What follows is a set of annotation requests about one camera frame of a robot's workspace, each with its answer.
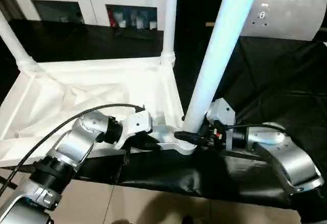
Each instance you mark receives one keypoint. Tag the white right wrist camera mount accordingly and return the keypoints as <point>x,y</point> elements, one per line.
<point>222,111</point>

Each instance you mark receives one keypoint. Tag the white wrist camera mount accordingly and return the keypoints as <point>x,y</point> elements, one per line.
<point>222,111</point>
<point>138,124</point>

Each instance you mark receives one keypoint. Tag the dark robot right foot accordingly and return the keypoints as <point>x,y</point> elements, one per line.
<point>187,220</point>

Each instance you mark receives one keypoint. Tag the white glass-door cabinet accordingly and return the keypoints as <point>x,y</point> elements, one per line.
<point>94,4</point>

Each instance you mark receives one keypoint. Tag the red figurine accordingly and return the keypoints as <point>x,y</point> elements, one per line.
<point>112,18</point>

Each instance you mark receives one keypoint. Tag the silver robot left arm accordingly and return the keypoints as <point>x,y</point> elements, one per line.
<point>76,144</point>

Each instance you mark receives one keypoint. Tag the grey padded backrest cushion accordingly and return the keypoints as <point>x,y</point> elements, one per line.
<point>286,17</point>

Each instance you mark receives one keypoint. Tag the small white cup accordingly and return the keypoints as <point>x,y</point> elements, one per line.
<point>122,24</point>
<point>64,19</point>
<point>152,25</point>

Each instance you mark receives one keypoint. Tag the dark robot left foot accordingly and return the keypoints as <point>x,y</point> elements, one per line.
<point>120,221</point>

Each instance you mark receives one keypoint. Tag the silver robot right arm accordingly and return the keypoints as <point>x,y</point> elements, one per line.
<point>293,162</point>

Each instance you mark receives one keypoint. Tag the white plastic table leg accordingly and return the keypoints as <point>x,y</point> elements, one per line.
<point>12,42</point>
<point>169,17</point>
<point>224,42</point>

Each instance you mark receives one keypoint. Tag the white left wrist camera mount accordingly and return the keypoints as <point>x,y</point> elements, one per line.
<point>138,124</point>

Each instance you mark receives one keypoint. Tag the dark robot foot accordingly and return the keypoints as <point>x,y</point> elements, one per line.
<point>187,220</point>
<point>120,221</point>

